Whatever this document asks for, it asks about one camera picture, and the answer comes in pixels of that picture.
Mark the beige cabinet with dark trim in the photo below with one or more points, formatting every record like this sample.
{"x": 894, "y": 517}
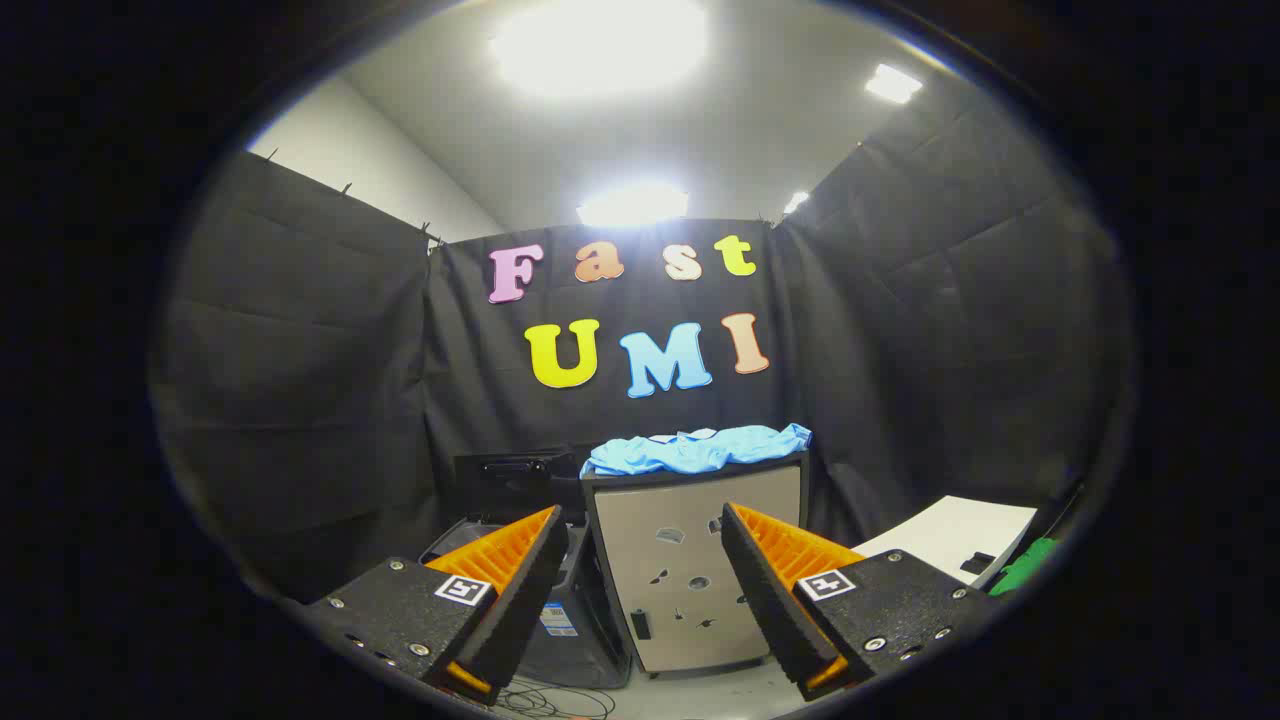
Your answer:
{"x": 650, "y": 510}

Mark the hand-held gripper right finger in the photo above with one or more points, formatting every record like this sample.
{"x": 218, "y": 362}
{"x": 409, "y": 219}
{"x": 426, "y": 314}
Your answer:
{"x": 765, "y": 600}

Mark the dark washing machine lid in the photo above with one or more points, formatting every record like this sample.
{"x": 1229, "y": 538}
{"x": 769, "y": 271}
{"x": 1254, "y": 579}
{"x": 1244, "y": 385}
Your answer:
{"x": 510, "y": 485}

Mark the green object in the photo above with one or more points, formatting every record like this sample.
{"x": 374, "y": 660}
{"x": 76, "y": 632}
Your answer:
{"x": 1025, "y": 565}

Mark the dark grey washing machine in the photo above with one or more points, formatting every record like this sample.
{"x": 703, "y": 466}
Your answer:
{"x": 590, "y": 650}

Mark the small black object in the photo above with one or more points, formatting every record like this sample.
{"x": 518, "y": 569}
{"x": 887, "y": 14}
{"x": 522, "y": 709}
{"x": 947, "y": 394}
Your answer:
{"x": 977, "y": 563}

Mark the light blue polo shirt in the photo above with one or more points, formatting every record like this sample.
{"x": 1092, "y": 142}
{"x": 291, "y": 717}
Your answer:
{"x": 690, "y": 450}

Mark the white table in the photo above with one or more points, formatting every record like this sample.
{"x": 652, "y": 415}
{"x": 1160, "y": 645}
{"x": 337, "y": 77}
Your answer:
{"x": 940, "y": 530}

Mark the large ceiling light panel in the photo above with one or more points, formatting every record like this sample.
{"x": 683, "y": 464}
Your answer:
{"x": 600, "y": 45}

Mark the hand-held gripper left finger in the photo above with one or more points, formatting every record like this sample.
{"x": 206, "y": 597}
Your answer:
{"x": 530, "y": 590}

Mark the black backdrop cloth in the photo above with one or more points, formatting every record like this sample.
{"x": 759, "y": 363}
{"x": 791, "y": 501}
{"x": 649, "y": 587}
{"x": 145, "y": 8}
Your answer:
{"x": 300, "y": 350}

